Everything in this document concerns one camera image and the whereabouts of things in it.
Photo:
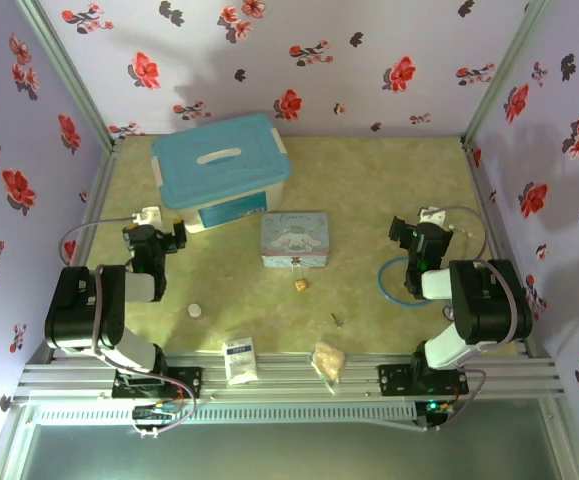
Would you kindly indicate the small dark screw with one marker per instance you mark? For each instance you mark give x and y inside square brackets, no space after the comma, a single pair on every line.
[338,320]

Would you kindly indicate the cartoon dog tin box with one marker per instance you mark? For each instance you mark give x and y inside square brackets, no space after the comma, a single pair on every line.
[296,239]

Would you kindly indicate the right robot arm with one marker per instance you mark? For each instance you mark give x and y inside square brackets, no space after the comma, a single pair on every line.
[484,300]

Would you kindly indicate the blue stethoscope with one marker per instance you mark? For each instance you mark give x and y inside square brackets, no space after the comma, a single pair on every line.
[380,280]

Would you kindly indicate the small white round cap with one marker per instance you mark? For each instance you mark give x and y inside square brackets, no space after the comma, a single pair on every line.
[195,310]

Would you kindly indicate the blue lidded plastic storage box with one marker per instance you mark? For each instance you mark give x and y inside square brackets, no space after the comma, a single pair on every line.
[219,165]

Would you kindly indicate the white paper packet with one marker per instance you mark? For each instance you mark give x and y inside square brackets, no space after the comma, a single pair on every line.
[240,360]

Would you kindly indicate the clear bag of beige cotton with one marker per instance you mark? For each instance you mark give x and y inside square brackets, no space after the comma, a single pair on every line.
[329,361]

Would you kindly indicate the small circuit board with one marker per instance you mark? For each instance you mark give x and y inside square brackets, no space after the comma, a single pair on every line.
[436,407]

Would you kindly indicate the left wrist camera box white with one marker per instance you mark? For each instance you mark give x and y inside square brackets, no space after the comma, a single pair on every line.
[148,215]

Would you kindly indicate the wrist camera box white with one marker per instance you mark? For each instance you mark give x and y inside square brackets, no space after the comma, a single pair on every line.
[431,215]
[148,215]

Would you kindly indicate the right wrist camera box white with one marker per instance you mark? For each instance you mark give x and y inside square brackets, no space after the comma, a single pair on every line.
[431,215]

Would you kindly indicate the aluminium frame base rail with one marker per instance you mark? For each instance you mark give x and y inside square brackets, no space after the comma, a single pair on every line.
[289,372]

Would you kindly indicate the aluminium frame corner post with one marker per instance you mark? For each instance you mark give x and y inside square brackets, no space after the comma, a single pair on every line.
[506,65]
[64,70]

